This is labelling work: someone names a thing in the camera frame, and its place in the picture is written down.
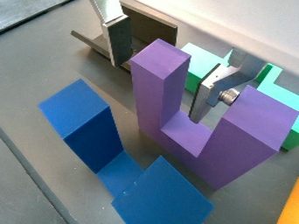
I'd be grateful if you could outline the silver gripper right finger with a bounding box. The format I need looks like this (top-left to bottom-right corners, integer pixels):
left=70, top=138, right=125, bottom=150
left=188, top=48, right=266, bottom=123

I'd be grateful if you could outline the purple U-shaped block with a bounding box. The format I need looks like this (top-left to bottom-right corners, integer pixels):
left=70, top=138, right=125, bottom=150
left=130, top=39, right=299, bottom=189

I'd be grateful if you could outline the blue U-shaped block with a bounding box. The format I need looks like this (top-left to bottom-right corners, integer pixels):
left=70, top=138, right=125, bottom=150
left=38, top=80, right=213, bottom=224

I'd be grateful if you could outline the yellow long block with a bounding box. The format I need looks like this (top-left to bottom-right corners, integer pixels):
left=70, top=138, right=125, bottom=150
left=276, top=178, right=299, bottom=224

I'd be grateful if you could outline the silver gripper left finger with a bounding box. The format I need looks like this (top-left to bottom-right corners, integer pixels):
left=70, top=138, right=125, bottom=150
left=89, top=0, right=133, bottom=67

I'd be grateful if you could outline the green U-shaped block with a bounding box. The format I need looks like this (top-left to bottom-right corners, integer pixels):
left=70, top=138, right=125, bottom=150
left=181, top=43, right=299, bottom=151

